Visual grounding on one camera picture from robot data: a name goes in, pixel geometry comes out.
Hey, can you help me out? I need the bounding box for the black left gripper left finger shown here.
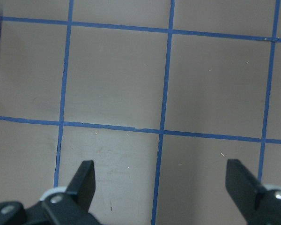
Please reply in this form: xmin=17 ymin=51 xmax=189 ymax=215
xmin=0 ymin=160 xmax=99 ymax=225

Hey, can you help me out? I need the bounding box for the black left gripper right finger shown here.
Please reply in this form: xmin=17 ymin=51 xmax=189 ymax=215
xmin=225 ymin=159 xmax=281 ymax=225

